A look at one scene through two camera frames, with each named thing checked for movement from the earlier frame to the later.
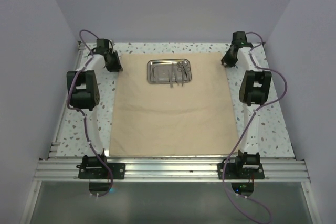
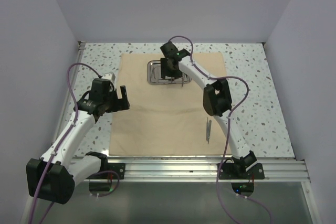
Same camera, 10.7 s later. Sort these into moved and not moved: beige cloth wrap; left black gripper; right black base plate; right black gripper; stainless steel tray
Moved: right black gripper; left black gripper
Not moved: beige cloth wrap; right black base plate; stainless steel tray
